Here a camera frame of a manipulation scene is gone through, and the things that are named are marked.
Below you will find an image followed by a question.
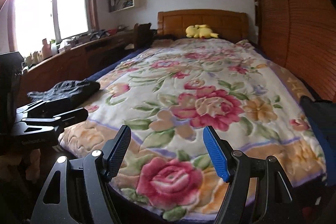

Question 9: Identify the black jacket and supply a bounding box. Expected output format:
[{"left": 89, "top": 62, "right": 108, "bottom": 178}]
[{"left": 27, "top": 80, "right": 101, "bottom": 107}]

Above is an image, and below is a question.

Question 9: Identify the long wooden desk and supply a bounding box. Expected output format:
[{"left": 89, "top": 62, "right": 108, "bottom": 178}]
[{"left": 17, "top": 30, "right": 134, "bottom": 106}]

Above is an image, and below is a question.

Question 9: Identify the pink bottle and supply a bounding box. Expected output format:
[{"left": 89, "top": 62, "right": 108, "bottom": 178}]
[{"left": 42, "top": 39, "right": 52, "bottom": 60}]

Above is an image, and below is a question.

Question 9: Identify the navy blue bed sheet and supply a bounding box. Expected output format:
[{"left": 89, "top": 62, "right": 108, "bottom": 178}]
[{"left": 87, "top": 48, "right": 148, "bottom": 81}]

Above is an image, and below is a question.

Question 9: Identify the floral bed blanket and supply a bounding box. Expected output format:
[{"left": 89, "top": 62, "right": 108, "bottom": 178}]
[{"left": 59, "top": 39, "right": 326, "bottom": 222}]

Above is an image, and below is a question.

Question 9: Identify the window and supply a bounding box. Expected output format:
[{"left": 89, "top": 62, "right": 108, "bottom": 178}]
[{"left": 7, "top": 0, "right": 98, "bottom": 57}]

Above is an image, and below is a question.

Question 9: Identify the wooden chair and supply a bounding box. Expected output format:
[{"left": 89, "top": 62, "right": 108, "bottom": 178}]
[{"left": 133, "top": 23, "right": 152, "bottom": 50}]

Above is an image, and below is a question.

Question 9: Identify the yellow plush toy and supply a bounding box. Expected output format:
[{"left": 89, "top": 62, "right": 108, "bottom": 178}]
[{"left": 186, "top": 24, "right": 219, "bottom": 39}]

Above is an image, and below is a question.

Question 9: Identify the wooden bed headboard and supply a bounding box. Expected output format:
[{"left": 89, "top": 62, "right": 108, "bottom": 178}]
[{"left": 157, "top": 9, "right": 249, "bottom": 43}]

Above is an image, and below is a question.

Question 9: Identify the wooden louvered wardrobe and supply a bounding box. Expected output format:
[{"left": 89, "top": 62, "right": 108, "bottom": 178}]
[{"left": 256, "top": 0, "right": 335, "bottom": 101}]

